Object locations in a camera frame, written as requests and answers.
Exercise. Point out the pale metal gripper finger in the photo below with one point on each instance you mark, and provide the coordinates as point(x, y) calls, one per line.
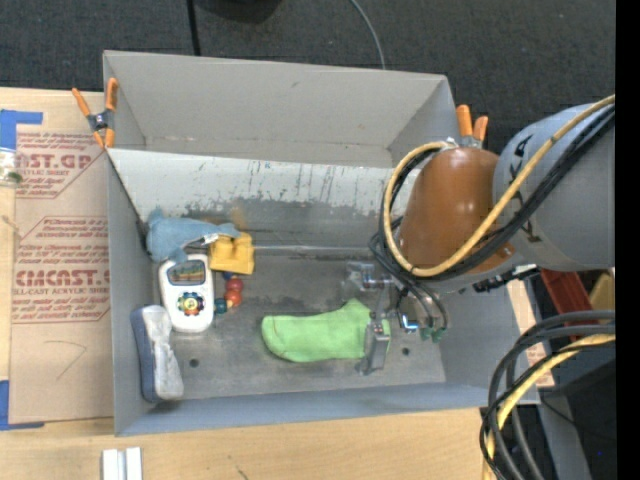
point(361, 274)
point(376, 353)

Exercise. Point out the green sock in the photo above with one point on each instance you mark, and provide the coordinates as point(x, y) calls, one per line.
point(320, 335)

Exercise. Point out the colourful bead toy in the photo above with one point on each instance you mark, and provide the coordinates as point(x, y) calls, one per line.
point(233, 290)

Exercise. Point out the yellow toy block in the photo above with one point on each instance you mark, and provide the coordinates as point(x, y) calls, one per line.
point(232, 258)

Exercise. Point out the grey metal bin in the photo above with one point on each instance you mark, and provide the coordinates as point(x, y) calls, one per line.
point(280, 118)

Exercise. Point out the white toy phone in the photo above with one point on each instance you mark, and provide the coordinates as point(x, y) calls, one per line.
point(186, 295)

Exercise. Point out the blue cloth toy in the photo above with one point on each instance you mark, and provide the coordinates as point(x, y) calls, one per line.
point(172, 235)

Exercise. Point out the grey and white sponge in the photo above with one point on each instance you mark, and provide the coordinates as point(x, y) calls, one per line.
point(157, 353)

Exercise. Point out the brown cardboard board red print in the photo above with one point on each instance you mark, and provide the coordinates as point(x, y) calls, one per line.
point(55, 358)

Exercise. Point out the black cylinder on white bracket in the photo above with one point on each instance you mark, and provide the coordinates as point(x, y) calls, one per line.
point(495, 281)

